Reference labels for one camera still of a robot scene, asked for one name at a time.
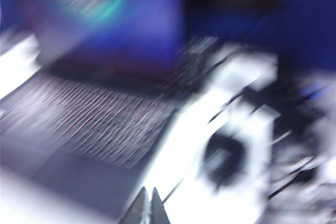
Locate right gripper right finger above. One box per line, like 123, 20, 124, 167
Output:
151, 187, 169, 224

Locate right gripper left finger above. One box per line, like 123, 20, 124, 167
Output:
123, 187, 149, 224

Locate black Hasee laptop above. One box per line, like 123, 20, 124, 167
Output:
0, 0, 190, 209

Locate black computer mouse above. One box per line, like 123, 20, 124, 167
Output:
203, 132, 249, 187

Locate white raised platform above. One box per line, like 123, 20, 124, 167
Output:
0, 35, 336, 224

